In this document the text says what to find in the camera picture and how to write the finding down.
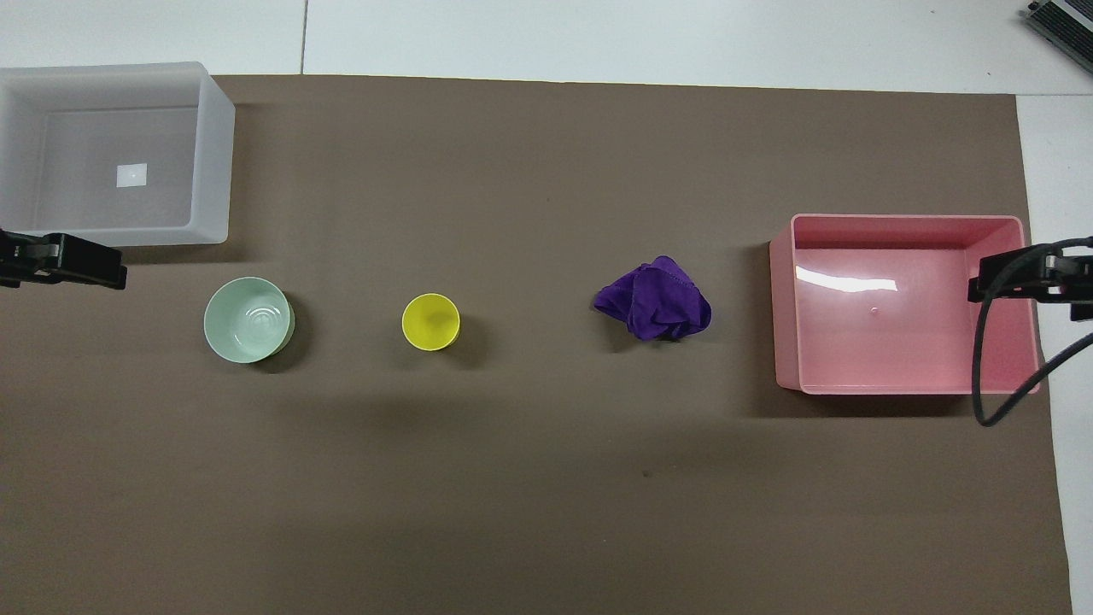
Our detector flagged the pale green bowl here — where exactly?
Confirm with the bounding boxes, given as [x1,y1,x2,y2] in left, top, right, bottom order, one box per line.
[203,276,296,364]

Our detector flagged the translucent white plastic bin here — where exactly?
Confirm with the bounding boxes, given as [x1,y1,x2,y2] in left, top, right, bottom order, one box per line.
[0,61,236,248]

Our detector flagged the black cable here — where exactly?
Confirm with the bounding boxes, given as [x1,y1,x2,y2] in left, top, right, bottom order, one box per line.
[972,243,1093,427]

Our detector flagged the purple cloth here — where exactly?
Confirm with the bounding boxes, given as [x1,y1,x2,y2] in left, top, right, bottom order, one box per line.
[593,255,712,342]

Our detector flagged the pink plastic box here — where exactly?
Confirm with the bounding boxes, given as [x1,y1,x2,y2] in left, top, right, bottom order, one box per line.
[769,214,1043,395]

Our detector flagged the yellow cup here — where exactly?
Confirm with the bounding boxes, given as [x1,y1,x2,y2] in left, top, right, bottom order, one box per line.
[401,293,462,352]

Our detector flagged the grey ribbed device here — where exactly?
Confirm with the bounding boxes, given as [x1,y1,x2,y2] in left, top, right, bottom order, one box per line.
[1022,0,1093,62]

